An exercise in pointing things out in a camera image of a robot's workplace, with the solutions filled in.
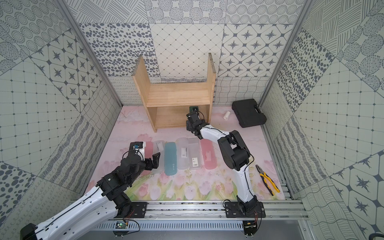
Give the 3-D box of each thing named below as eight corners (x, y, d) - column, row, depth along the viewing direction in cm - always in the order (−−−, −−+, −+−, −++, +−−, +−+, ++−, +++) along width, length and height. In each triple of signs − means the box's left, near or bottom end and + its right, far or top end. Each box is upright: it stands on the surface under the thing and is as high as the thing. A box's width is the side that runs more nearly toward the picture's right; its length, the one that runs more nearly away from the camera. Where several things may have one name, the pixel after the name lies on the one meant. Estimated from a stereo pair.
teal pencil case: (165, 176, 87) (164, 175, 85) (165, 144, 101) (164, 142, 99) (178, 174, 88) (178, 173, 86) (176, 142, 102) (176, 141, 100)
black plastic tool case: (241, 128, 108) (242, 124, 104) (230, 105, 123) (231, 101, 120) (266, 123, 110) (268, 120, 107) (252, 101, 126) (254, 97, 122)
